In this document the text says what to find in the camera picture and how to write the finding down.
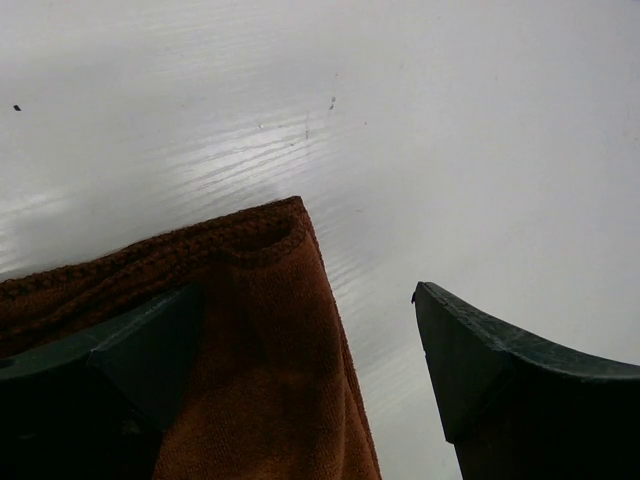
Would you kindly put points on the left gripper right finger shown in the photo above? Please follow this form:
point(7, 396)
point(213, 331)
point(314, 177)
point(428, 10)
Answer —
point(517, 406)

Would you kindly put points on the brown towel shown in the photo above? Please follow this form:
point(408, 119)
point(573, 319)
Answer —
point(272, 391)

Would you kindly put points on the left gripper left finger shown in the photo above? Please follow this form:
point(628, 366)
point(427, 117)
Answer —
point(96, 404)

